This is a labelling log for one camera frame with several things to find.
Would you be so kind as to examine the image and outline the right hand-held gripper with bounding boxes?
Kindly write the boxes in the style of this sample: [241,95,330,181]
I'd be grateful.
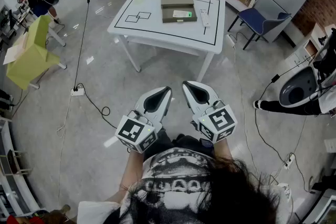
[182,80,238,144]

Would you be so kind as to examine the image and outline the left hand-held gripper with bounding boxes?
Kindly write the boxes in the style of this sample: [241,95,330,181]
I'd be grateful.
[114,86,173,154]

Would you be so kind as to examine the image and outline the small white green package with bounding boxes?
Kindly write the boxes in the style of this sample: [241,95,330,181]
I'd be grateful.
[172,9,193,19]

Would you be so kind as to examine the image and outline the khaki drawer container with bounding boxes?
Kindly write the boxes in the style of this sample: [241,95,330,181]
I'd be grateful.
[160,0,198,24]

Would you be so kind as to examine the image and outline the person's left forearm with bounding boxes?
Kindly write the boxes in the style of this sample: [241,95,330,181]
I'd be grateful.
[104,151,148,204]

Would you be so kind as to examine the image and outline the person's right forearm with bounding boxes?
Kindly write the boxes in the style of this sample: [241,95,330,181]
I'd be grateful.
[214,137,233,162]

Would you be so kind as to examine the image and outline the dark trousers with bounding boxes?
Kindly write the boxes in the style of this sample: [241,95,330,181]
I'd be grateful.
[146,130,216,158]

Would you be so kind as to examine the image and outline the white black printed shirt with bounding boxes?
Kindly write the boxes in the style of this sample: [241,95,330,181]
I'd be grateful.
[77,146,292,224]

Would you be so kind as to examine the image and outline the white table with black lines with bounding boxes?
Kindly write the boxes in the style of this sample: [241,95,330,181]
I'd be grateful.
[107,0,227,83]

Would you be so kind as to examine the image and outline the white remote control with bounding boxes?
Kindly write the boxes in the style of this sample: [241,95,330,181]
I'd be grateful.
[199,8,211,28]

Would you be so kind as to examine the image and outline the grey white shell device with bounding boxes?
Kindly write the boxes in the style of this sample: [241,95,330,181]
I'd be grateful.
[278,65,320,108]

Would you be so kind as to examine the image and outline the blue chair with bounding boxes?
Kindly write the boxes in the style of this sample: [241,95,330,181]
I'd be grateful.
[227,7,292,50]

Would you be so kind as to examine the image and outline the white open cabinet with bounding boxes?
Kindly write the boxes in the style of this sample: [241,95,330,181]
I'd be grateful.
[285,22,329,66]

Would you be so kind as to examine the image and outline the yellow-green folded furniture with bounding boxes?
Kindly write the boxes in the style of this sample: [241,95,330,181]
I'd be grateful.
[5,15,61,90]

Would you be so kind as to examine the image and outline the white shelf unit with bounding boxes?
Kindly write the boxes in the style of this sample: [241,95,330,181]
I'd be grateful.
[0,118,40,218]

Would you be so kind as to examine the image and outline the black floor cable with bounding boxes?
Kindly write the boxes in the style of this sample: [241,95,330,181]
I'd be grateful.
[78,83,118,129]

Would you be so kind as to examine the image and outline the black cable with adapter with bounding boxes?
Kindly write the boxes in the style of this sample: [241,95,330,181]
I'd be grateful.
[254,65,316,163]

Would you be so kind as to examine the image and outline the white floor cable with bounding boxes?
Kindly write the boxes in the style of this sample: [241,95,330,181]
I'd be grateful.
[56,94,73,138]

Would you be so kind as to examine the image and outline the black hanging cable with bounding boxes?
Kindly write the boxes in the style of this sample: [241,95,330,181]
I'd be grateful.
[74,0,91,90]

